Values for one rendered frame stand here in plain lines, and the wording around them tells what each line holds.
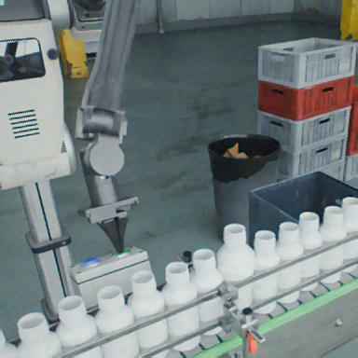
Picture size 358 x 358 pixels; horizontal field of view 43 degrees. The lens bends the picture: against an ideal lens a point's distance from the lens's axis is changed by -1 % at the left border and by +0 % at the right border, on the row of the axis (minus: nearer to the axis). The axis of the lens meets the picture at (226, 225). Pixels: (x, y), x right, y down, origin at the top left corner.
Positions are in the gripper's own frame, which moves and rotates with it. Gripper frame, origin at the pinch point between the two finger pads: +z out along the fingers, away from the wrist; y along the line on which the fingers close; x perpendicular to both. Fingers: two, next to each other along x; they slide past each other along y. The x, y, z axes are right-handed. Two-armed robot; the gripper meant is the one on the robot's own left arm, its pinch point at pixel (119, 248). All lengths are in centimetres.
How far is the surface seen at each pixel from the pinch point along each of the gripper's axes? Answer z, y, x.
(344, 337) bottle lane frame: 34, 42, -11
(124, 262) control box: 2.2, -0.5, -3.0
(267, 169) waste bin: 9, 131, 135
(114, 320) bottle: 6.8, -8.3, -17.8
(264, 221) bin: 13, 56, 35
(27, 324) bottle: 3.6, -19.9, -15.2
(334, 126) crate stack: -5, 221, 169
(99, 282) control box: 4.2, -5.9, -2.9
